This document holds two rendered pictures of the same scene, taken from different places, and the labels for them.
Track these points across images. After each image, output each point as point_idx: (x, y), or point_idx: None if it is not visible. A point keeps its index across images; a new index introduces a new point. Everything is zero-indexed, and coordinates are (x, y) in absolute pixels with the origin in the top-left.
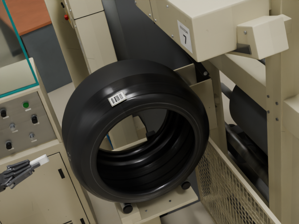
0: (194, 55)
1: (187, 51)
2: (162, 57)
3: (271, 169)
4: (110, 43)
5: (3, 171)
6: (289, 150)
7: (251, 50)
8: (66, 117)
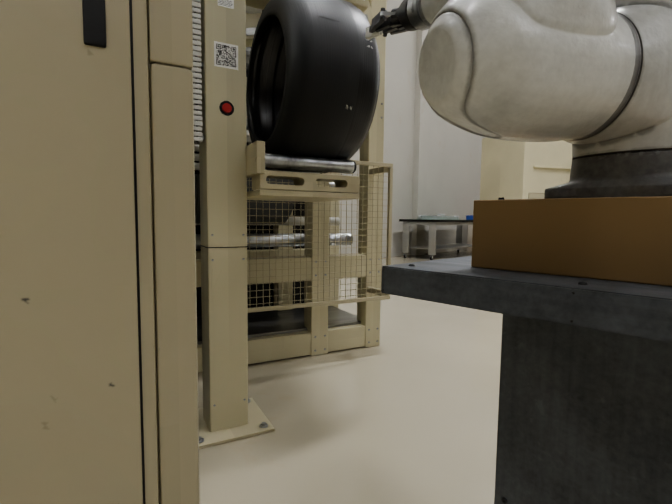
0: (366, 1)
1: (356, 0)
2: None
3: None
4: None
5: (394, 8)
6: None
7: (368, 17)
8: (327, 8)
